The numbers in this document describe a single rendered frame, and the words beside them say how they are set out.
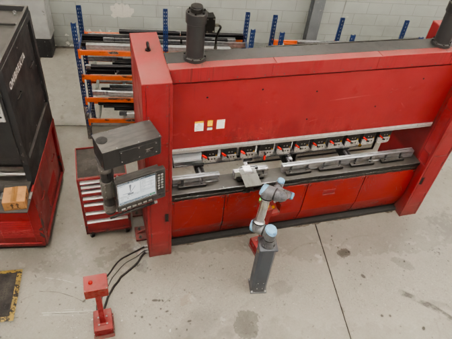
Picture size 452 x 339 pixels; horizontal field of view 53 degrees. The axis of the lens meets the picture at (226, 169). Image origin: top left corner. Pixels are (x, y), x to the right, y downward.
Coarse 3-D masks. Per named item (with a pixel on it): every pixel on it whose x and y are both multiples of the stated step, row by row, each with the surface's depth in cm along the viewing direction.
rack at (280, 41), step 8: (272, 24) 599; (408, 24) 619; (272, 32) 609; (280, 32) 559; (336, 32) 619; (400, 32) 629; (272, 40) 618; (280, 40) 565; (288, 40) 618; (296, 40) 620; (336, 40) 628; (352, 40) 575
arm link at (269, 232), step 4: (264, 228) 429; (268, 228) 428; (272, 228) 429; (264, 232) 428; (268, 232) 425; (272, 232) 425; (276, 232) 428; (264, 236) 430; (268, 236) 427; (272, 236) 427; (268, 240) 431; (272, 240) 432
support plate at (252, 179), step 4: (252, 168) 486; (240, 172) 480; (244, 172) 480; (256, 172) 482; (244, 176) 476; (248, 176) 477; (252, 176) 477; (256, 176) 478; (244, 180) 472; (248, 180) 472; (252, 180) 473; (256, 180) 473; (248, 184) 468; (252, 184) 468; (256, 184) 469; (260, 184) 469
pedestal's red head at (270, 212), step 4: (272, 204) 487; (276, 204) 487; (280, 204) 478; (256, 208) 489; (268, 208) 476; (276, 208) 488; (268, 212) 476; (272, 212) 483; (276, 212) 483; (268, 216) 481
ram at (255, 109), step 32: (448, 64) 455; (192, 96) 399; (224, 96) 408; (256, 96) 418; (288, 96) 428; (320, 96) 438; (352, 96) 450; (384, 96) 461; (416, 96) 474; (192, 128) 425; (224, 128) 435; (256, 128) 446; (288, 128) 457; (320, 128) 469; (352, 128) 482
